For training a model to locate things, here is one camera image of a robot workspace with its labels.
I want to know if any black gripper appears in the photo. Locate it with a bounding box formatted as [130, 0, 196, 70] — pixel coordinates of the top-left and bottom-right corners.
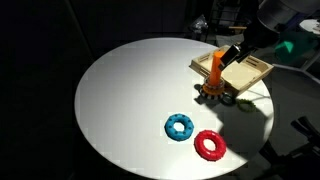
[218, 19, 278, 71]

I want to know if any light wooden tray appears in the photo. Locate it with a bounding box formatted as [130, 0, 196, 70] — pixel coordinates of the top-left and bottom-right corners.
[189, 46, 275, 98]

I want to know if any black tripod clamp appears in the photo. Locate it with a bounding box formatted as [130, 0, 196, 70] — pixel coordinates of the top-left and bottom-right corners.
[289, 115, 320, 158]

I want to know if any orange knobbly ring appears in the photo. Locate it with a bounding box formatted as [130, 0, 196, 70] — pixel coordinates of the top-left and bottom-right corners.
[202, 80, 226, 98]

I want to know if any clear beaded bracelet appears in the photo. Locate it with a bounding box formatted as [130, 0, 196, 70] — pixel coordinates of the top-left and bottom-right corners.
[204, 76, 226, 91]

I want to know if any crumpled clear plastic bag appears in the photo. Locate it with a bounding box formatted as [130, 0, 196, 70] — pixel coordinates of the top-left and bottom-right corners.
[189, 13, 210, 34]

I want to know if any black white striped ring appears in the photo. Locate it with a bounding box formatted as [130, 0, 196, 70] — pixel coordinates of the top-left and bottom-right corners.
[198, 89, 225, 102]

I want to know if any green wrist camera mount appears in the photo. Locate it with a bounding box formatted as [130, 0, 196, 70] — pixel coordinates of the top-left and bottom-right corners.
[273, 31, 303, 64]

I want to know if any blue knobbly ring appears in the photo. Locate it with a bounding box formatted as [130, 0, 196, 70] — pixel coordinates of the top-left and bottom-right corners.
[164, 113, 195, 142]

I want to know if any orange cylinder peg block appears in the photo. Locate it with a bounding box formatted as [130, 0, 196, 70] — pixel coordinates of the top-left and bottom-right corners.
[208, 50, 226, 87]

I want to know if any yellow green bracelet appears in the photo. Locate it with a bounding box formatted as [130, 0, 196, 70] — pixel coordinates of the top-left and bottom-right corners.
[236, 98, 258, 114]

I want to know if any wooden frame furniture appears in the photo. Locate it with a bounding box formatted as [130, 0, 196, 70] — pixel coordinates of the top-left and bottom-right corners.
[228, 25, 251, 32]

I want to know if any red knobbly ring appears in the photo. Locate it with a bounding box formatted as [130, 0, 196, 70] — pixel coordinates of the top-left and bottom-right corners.
[194, 129, 227, 162]

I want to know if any small teal ring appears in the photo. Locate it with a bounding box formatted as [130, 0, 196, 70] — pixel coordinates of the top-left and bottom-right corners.
[219, 93, 236, 107]

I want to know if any white round object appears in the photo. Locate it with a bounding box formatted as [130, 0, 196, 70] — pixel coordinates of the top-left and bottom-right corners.
[299, 18, 320, 35]

